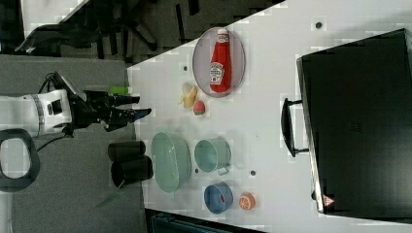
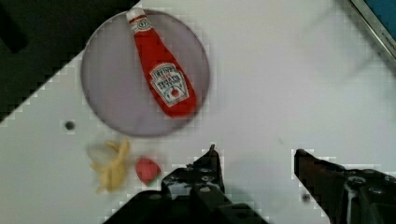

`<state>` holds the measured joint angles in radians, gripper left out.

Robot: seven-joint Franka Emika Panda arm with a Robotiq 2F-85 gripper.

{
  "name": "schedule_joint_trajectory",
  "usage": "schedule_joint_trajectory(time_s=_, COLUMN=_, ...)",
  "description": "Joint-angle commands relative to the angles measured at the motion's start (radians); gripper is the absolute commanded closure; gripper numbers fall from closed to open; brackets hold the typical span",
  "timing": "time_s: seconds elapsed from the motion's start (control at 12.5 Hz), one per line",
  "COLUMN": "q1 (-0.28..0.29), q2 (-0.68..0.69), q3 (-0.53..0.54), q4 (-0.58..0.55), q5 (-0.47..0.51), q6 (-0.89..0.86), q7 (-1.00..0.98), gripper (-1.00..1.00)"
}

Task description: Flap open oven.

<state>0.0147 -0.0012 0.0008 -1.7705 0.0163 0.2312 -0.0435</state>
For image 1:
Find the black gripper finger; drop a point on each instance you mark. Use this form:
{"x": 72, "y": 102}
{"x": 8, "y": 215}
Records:
{"x": 119, "y": 100}
{"x": 120, "y": 118}

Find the peeled toy banana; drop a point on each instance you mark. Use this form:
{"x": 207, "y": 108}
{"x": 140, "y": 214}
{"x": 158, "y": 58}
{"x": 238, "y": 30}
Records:
{"x": 189, "y": 95}

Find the black toaster oven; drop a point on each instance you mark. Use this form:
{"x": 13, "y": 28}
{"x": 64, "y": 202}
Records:
{"x": 356, "y": 101}

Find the upper black cylinder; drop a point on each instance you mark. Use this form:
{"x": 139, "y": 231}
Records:
{"x": 126, "y": 151}

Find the red ketchup bottle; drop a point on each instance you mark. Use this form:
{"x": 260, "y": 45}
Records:
{"x": 220, "y": 66}

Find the green marker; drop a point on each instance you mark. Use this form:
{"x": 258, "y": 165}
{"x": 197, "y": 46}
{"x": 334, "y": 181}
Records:
{"x": 120, "y": 90}

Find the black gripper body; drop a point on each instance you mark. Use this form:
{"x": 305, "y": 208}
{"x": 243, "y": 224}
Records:
{"x": 96, "y": 108}

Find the grey round plate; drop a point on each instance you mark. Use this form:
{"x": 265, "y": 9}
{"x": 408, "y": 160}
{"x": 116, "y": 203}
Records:
{"x": 202, "y": 56}

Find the red toy strawberry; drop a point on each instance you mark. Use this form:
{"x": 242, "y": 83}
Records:
{"x": 199, "y": 108}

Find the blue cup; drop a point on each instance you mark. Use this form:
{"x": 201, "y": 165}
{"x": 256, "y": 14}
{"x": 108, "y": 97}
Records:
{"x": 212, "y": 198}

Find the green perforated colander basket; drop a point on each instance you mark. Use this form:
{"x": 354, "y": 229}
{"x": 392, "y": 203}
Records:
{"x": 172, "y": 165}

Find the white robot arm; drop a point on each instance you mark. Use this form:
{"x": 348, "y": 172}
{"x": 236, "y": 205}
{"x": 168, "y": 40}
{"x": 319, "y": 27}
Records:
{"x": 27, "y": 117}

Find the green cup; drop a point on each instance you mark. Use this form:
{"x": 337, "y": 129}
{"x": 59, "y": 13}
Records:
{"x": 213, "y": 155}

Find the orange slice toy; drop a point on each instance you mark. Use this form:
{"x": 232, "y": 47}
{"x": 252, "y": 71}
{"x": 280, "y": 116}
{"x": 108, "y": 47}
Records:
{"x": 247, "y": 201}

